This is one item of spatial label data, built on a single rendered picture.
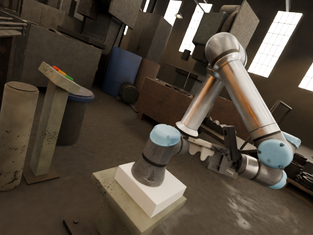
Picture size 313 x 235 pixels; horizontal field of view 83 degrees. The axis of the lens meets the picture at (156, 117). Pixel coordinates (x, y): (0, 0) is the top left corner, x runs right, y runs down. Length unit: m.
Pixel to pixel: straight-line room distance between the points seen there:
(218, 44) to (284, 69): 11.35
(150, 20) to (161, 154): 4.65
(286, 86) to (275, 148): 11.25
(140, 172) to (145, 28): 4.65
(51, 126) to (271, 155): 0.97
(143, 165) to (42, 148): 0.60
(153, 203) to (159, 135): 0.25
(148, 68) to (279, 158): 3.40
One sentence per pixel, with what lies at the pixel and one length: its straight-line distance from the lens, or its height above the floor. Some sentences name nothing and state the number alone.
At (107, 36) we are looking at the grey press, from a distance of 3.99.
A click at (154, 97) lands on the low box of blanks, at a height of 0.41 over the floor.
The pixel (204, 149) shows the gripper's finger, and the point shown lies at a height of 0.63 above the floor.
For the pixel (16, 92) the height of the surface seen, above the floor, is 0.51.
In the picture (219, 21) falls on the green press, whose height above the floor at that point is 2.39.
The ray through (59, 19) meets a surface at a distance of 4.09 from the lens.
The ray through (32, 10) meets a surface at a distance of 4.65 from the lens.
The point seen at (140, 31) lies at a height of 1.51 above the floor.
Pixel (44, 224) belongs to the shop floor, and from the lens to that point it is 1.04.
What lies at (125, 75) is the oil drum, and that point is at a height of 0.45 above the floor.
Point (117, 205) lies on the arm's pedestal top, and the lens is 0.74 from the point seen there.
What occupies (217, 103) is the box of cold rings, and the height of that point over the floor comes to 0.60.
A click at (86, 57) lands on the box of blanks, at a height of 0.58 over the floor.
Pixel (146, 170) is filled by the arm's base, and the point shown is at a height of 0.42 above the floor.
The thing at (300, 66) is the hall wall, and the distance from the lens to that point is 11.97.
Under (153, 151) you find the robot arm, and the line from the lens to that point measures 0.70.
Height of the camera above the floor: 0.80
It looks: 15 degrees down
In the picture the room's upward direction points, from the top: 22 degrees clockwise
